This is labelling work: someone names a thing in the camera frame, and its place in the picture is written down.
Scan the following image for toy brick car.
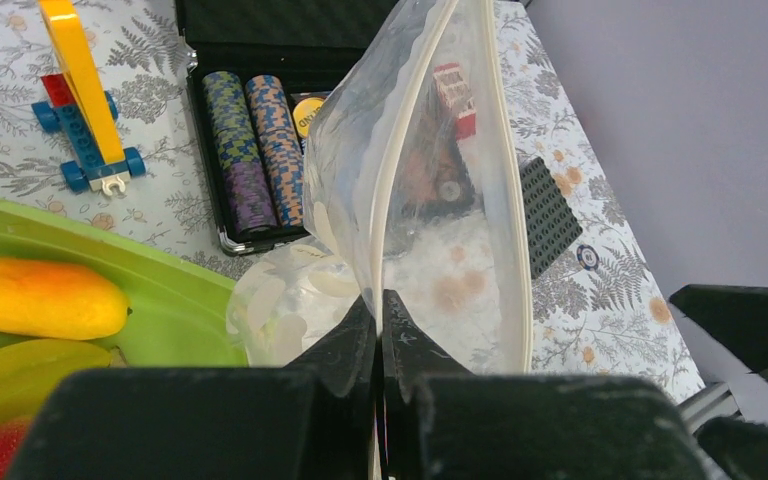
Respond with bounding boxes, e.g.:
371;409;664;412
32;1;146;197

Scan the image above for red toy brick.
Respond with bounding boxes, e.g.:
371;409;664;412
433;62;476;141

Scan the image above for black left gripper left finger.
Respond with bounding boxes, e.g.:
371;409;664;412
286;296;377;398

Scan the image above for orange yellow mango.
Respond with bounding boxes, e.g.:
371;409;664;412
0;257;130;340

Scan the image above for clear zip top bag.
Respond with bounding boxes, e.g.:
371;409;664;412
226;1;533;374

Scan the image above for green plastic tray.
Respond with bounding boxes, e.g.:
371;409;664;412
0;199;246;367

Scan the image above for green starfruit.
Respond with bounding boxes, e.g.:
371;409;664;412
0;339;113;424

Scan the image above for black brick baseplate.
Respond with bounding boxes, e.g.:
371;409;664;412
519;157;582;280

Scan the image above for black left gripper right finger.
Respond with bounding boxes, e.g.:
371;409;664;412
381;290;472;405

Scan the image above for loose poker chip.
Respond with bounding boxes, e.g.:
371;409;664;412
576;244;600;271

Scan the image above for floral tablecloth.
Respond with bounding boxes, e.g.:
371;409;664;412
0;1;703;401

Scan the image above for black poker chip case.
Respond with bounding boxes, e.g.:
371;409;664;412
176;1;401;249

